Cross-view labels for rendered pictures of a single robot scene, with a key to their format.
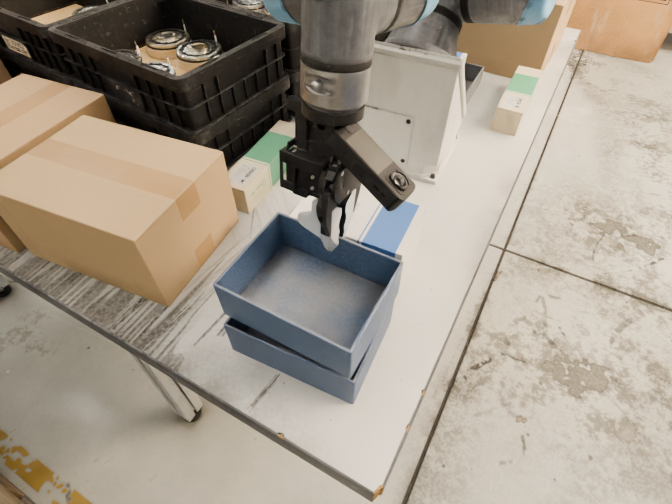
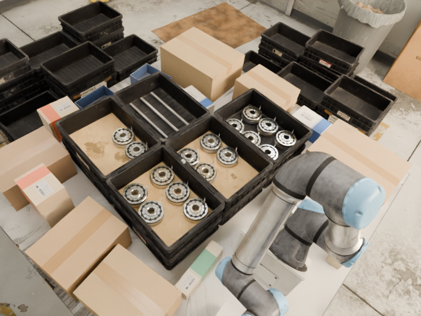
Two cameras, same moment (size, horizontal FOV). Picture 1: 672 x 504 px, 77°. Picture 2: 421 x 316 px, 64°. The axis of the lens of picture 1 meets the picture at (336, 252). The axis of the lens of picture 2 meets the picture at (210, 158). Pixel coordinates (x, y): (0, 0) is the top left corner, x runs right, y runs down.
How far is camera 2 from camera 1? 86 cm
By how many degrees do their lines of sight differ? 5
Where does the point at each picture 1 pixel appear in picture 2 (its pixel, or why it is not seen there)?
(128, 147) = (138, 278)
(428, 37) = (292, 254)
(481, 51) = not seen: hidden behind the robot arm
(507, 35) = not seen: hidden behind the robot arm
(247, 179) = (189, 287)
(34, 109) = (95, 232)
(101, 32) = (129, 173)
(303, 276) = not seen: outside the picture
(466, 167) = (304, 290)
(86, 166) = (119, 289)
